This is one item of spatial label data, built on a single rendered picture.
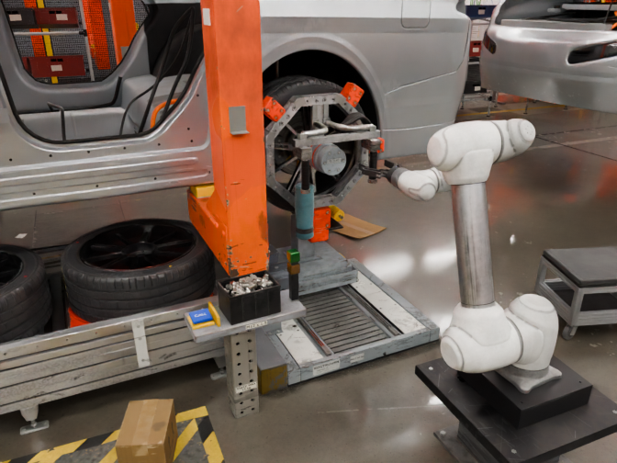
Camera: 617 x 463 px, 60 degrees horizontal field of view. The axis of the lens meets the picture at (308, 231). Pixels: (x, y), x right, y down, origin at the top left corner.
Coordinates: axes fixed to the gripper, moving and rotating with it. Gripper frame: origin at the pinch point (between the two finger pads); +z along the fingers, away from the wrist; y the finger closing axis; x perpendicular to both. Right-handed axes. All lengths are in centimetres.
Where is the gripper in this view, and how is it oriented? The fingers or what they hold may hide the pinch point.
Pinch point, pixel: (373, 164)
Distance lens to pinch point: 247.5
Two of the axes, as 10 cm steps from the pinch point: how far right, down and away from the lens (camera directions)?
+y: 9.1, -1.7, 3.9
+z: -4.2, -3.6, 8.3
